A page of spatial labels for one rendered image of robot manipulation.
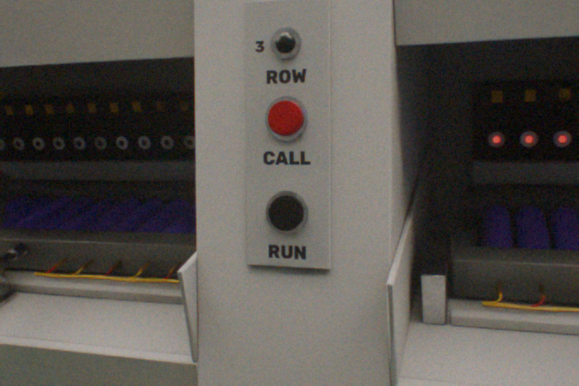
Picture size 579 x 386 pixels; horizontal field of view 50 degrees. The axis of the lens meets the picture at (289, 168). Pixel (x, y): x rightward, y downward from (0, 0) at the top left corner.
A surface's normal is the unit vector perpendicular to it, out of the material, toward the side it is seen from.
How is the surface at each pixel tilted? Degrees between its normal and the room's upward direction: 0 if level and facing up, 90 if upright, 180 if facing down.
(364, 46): 90
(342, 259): 90
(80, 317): 17
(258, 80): 90
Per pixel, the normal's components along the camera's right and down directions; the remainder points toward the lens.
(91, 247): -0.26, 0.33
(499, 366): -0.09, -0.95
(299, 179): -0.30, 0.04
